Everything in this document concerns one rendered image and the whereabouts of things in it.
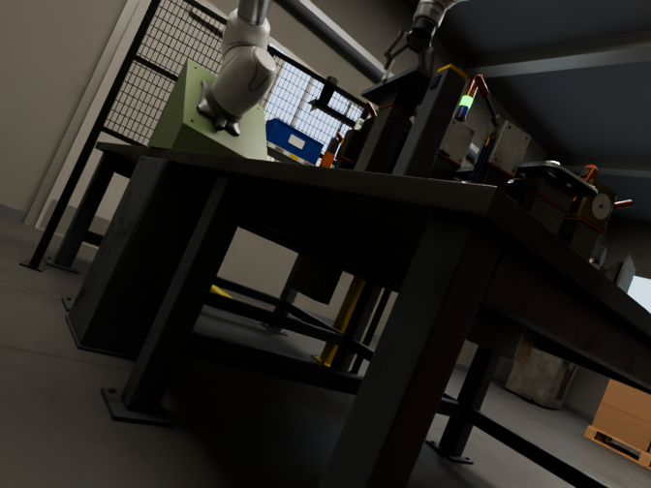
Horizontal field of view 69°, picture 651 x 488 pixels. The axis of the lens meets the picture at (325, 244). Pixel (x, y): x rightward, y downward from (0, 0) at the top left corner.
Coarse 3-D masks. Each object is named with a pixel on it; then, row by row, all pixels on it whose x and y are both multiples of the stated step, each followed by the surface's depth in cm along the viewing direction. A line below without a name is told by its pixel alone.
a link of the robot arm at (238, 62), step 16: (240, 48) 164; (256, 48) 160; (224, 64) 166; (240, 64) 158; (256, 64) 158; (272, 64) 163; (224, 80) 162; (240, 80) 160; (256, 80) 160; (272, 80) 164; (224, 96) 164; (240, 96) 163; (256, 96) 164; (240, 112) 170
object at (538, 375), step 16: (592, 256) 691; (608, 272) 634; (624, 272) 632; (624, 288) 660; (544, 352) 648; (512, 368) 668; (528, 368) 655; (544, 368) 643; (560, 368) 633; (512, 384) 660; (528, 384) 648; (544, 384) 637; (560, 384) 657; (528, 400) 626; (544, 400) 631; (560, 400) 682
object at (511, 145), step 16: (496, 128) 122; (512, 128) 121; (496, 144) 120; (512, 144) 121; (480, 160) 122; (496, 160) 119; (512, 160) 122; (480, 176) 122; (496, 176) 121; (512, 176) 122
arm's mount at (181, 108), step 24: (192, 72) 175; (192, 96) 167; (168, 120) 168; (192, 120) 160; (240, 120) 182; (168, 144) 159; (192, 144) 160; (216, 144) 165; (240, 144) 174; (264, 144) 186
